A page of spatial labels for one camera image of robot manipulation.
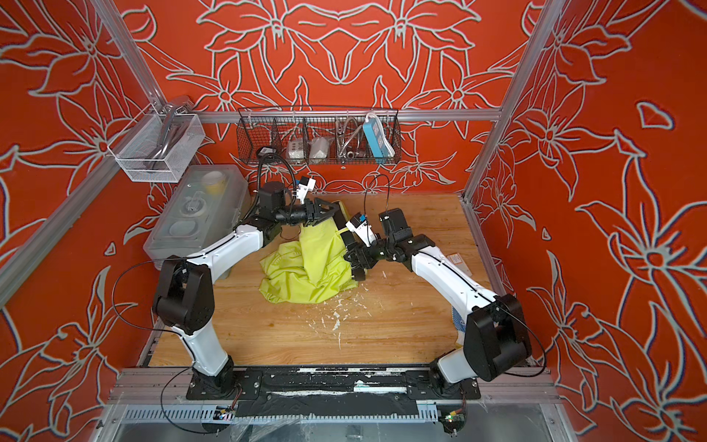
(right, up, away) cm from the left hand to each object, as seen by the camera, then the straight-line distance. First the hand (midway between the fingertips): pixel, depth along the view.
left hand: (336, 209), depth 80 cm
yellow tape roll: (-47, +11, +20) cm, 52 cm away
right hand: (+3, -13, -2) cm, 13 cm away
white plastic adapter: (-7, +21, +13) cm, 26 cm away
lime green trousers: (-6, -18, +2) cm, 19 cm away
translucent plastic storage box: (-46, +3, +15) cm, 49 cm away
